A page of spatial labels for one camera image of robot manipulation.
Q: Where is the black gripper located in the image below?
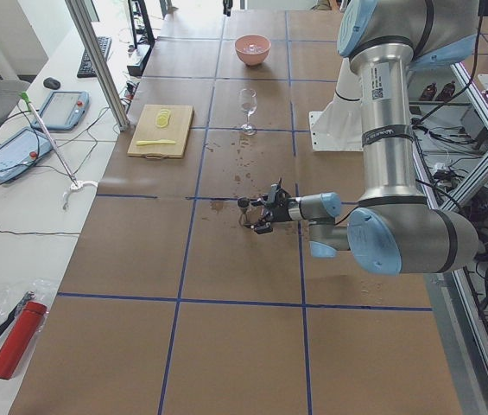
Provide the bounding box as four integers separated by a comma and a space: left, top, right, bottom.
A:
247, 179, 298, 234

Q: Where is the pink ice bowl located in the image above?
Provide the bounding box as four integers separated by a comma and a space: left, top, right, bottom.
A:
234, 35, 271, 67

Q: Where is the steel double jigger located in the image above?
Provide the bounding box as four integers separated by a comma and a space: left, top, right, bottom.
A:
237, 197, 252, 228

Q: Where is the black keyboard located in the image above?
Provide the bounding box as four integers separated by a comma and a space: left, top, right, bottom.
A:
76, 35, 113, 80

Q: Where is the clear ice cubes pile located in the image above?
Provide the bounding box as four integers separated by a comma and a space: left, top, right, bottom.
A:
243, 43, 263, 54

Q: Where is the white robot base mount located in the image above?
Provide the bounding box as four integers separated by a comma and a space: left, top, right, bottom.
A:
309, 58, 362, 152

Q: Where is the yellow plastic knife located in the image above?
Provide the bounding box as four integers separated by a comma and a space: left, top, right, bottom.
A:
136, 139, 177, 146

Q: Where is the blue teach pendant far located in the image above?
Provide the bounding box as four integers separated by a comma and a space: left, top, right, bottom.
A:
37, 91, 90, 132

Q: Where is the white reacher grabber stick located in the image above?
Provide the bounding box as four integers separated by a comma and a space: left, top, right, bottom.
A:
20, 92, 98, 210

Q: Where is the black computer mouse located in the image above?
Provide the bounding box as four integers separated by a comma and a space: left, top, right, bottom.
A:
43, 77, 61, 90

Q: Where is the blue teach pendant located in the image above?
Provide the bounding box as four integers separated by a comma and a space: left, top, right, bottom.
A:
0, 127, 52, 182
37, 91, 90, 132

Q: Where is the blue teach pendant near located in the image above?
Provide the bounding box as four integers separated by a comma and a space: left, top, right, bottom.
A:
0, 127, 52, 182

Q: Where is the aluminium frame post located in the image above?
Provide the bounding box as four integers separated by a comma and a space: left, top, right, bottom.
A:
65, 0, 130, 131

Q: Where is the clear wine glass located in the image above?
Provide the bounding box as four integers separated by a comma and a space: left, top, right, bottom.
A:
239, 88, 257, 136

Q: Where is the red thermos bottle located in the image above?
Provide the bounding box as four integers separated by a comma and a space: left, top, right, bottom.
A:
0, 301, 48, 380

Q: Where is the bamboo cutting board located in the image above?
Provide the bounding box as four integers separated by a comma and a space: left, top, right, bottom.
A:
127, 105, 193, 159

